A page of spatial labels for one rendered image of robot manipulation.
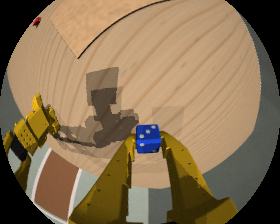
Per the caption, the red die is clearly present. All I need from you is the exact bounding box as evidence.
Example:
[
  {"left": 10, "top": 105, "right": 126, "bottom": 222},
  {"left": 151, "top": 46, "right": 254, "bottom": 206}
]
[{"left": 33, "top": 17, "right": 41, "bottom": 26}]

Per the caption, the blue die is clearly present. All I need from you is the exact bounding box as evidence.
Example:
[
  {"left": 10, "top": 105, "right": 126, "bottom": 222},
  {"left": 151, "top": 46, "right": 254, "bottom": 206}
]
[{"left": 136, "top": 124, "right": 161, "bottom": 154}]

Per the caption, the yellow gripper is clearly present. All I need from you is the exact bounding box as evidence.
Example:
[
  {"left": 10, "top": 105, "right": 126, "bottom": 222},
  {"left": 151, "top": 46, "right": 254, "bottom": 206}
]
[{"left": 68, "top": 131, "right": 238, "bottom": 224}]

